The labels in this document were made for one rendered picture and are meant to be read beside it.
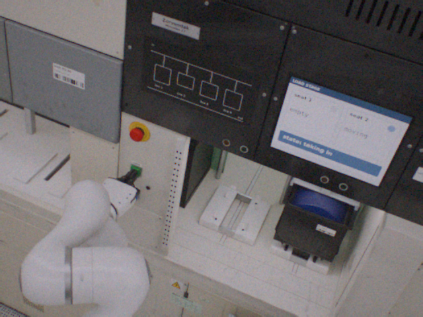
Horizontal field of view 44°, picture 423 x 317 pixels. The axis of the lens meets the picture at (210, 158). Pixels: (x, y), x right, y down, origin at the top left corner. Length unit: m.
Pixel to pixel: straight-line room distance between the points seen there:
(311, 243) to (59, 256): 1.05
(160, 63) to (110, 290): 0.63
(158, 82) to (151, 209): 0.47
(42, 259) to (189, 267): 0.91
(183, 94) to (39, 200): 0.84
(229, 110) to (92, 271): 0.58
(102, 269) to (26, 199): 1.10
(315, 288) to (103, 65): 1.01
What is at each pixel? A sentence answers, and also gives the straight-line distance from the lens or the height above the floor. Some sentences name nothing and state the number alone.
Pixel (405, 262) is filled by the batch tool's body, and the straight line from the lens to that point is 1.45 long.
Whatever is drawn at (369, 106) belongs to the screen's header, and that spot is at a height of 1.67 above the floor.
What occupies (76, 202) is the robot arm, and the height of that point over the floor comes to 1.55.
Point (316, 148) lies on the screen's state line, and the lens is 1.33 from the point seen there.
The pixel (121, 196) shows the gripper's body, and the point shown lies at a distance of 1.50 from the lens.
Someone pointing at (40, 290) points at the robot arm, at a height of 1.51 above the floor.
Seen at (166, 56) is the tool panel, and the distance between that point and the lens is 1.34.
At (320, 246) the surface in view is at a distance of 1.82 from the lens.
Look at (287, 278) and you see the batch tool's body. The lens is 1.86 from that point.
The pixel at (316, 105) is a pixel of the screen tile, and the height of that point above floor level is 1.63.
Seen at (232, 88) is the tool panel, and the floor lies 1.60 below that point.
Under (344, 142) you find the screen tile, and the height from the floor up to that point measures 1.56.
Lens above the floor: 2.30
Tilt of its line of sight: 40 degrees down
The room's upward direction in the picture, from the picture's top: 12 degrees clockwise
